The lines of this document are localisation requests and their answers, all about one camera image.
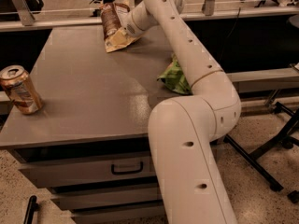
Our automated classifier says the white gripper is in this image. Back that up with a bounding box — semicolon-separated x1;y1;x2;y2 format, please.
122;2;158;37

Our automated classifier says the brown chip bag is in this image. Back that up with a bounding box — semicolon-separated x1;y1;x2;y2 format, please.
100;2;138;53

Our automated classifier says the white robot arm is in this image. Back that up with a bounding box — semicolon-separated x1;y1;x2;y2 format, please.
124;0;241;224

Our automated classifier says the green chip bag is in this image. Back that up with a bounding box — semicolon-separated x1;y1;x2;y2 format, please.
157;54;192;95

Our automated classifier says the orange soda can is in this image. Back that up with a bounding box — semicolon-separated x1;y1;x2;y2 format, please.
0;65;43;115

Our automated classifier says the grey drawer cabinet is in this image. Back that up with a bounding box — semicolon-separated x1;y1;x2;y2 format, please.
0;21;188;224

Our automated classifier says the black folding stand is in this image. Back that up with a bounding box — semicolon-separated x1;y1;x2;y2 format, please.
224;102;299;192

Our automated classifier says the black hanging cable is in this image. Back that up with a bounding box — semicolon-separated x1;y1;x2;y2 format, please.
218;7;242;63

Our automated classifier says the black drawer handle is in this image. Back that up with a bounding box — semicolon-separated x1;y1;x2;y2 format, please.
110;161;144;175

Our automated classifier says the black bar handle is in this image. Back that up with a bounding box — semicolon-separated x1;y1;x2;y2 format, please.
23;195;39;224

